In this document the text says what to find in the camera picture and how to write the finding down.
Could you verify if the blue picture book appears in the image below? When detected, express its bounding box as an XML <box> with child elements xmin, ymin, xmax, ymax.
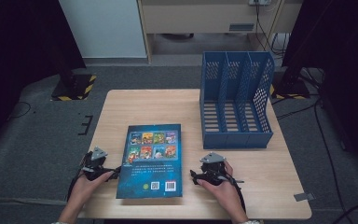
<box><xmin>116</xmin><ymin>123</ymin><xmax>184</xmax><ymax>200</ymax></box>

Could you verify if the black curtain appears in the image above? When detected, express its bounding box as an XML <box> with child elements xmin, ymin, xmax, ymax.
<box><xmin>281</xmin><ymin>0</ymin><xmax>358</xmax><ymax>175</ymax></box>
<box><xmin>0</xmin><ymin>0</ymin><xmax>87</xmax><ymax>157</ymax></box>

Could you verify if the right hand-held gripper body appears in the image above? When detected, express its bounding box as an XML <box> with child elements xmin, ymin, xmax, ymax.
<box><xmin>199</xmin><ymin>151</ymin><xmax>245</xmax><ymax>187</ymax></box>

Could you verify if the left hand-held gripper cable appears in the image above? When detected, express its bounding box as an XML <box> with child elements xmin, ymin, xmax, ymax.
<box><xmin>66</xmin><ymin>169</ymin><xmax>87</xmax><ymax>202</ymax></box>

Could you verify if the white cabinet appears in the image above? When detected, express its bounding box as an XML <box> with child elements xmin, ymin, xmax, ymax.
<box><xmin>58</xmin><ymin>0</ymin><xmax>147</xmax><ymax>59</ymax></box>

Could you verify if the person's left hand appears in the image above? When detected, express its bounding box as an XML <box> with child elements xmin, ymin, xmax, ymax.
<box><xmin>71</xmin><ymin>170</ymin><xmax>115</xmax><ymax>207</ymax></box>

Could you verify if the grey vent grille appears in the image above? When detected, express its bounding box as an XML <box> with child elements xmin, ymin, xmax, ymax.
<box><xmin>228</xmin><ymin>22</ymin><xmax>255</xmax><ymax>33</ymax></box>

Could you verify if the person's right hand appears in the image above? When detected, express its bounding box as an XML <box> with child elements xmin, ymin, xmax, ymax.
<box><xmin>196</xmin><ymin>160</ymin><xmax>247</xmax><ymax>217</ymax></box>

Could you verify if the thin black floor cable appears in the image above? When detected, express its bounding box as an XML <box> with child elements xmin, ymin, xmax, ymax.
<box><xmin>7</xmin><ymin>101</ymin><xmax>33</xmax><ymax>121</ymax></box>

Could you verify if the blue plastic file rack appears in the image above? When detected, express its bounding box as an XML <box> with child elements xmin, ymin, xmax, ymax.
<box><xmin>200</xmin><ymin>50</ymin><xmax>275</xmax><ymax>150</ymax></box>

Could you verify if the black floor tape mark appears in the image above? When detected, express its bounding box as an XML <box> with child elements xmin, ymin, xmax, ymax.
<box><xmin>77</xmin><ymin>115</ymin><xmax>94</xmax><ymax>136</ymax></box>

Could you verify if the long black floor cable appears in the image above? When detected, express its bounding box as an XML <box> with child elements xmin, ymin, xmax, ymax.
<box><xmin>313</xmin><ymin>99</ymin><xmax>348</xmax><ymax>218</ymax></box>

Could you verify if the black hanging cable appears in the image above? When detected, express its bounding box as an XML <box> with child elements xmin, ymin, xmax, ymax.
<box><xmin>254</xmin><ymin>3</ymin><xmax>270</xmax><ymax>52</ymax></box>

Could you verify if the tangled cable bundle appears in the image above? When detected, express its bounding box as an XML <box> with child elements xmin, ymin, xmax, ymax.
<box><xmin>269</xmin><ymin>32</ymin><xmax>291</xmax><ymax>60</ymax></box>

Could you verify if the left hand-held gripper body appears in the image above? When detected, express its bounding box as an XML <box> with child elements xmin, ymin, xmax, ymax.
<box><xmin>81</xmin><ymin>146</ymin><xmax>113</xmax><ymax>182</ymax></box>

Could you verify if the grey tape piece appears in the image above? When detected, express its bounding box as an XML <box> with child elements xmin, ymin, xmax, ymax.
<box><xmin>293</xmin><ymin>192</ymin><xmax>316</xmax><ymax>203</ymax></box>

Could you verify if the white power strip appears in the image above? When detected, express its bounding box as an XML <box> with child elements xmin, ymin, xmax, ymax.
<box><xmin>248</xmin><ymin>0</ymin><xmax>272</xmax><ymax>7</ymax></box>

